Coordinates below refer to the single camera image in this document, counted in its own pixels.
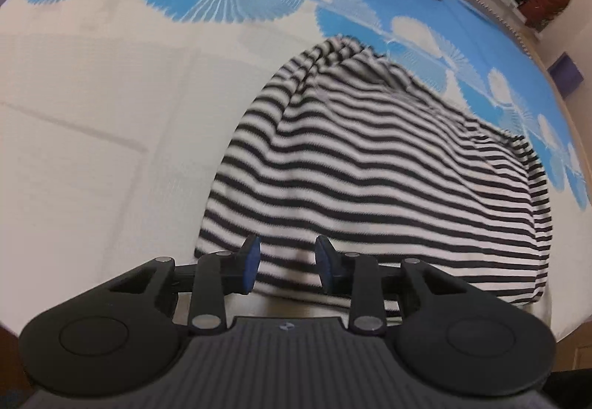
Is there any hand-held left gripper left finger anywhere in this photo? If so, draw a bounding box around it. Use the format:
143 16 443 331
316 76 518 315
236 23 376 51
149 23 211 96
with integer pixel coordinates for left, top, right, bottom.
107 233 262 337

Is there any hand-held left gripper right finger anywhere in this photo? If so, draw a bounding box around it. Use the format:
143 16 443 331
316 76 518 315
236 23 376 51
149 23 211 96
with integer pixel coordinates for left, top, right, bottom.
314 234 458 337

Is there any black white striped shirt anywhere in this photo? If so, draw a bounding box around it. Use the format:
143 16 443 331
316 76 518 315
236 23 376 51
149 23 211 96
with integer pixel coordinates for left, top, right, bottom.
194 34 555 323

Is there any blue white printed bed sheet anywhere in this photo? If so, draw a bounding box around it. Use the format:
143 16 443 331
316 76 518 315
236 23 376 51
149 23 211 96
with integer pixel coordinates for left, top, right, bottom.
0 0 592 345

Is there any purple box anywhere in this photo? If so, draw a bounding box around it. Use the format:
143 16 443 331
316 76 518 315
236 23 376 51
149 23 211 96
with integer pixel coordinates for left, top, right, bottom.
548 54 584 94

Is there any dark red bag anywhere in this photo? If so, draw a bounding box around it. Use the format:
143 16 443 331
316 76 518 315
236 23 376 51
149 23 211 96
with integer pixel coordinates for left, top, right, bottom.
517 0 571 33

